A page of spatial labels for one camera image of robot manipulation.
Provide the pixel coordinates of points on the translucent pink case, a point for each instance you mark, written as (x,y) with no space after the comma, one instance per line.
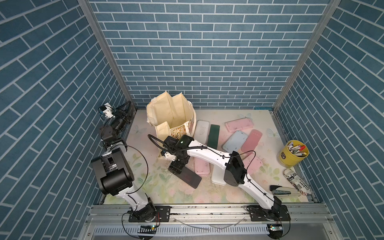
(252,141)

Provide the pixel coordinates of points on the white pencil case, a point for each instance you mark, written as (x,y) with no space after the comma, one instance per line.
(218,176)

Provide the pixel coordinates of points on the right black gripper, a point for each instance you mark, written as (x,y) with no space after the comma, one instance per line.
(175,168)

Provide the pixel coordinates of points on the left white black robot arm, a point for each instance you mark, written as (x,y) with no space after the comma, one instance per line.
(113,173)

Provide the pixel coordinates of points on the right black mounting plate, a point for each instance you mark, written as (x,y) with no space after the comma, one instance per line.
(258,214)

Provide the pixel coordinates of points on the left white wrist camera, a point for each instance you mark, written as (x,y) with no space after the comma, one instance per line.
(106,111)

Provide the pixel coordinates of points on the white printed packet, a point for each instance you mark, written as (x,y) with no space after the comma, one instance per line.
(298,183)

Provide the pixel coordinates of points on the black mounting plate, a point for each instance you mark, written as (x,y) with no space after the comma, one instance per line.
(149,213)
(258,214)

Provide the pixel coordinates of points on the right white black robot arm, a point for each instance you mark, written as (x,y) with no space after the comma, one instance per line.
(235,174)

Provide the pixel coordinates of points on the aluminium front rail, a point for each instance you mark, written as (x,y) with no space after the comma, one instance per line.
(304,221)

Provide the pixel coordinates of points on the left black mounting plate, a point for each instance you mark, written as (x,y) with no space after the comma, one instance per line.
(149,213)

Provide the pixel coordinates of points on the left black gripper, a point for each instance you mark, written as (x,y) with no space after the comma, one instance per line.
(122,118)

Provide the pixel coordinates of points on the light blue case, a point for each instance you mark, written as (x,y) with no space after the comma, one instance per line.
(235,142)

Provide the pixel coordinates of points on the cream canvas tote bag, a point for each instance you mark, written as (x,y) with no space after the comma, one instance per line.
(172,116)

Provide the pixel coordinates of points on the black case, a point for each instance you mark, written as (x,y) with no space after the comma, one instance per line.
(188,176)

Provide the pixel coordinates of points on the dark green pencil case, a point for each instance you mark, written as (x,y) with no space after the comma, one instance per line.
(213,138)

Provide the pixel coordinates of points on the pink pencil case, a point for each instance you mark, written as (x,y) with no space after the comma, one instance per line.
(239,124)

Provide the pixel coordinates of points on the yellow pen holder cup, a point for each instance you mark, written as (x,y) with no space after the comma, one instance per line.
(293,153)

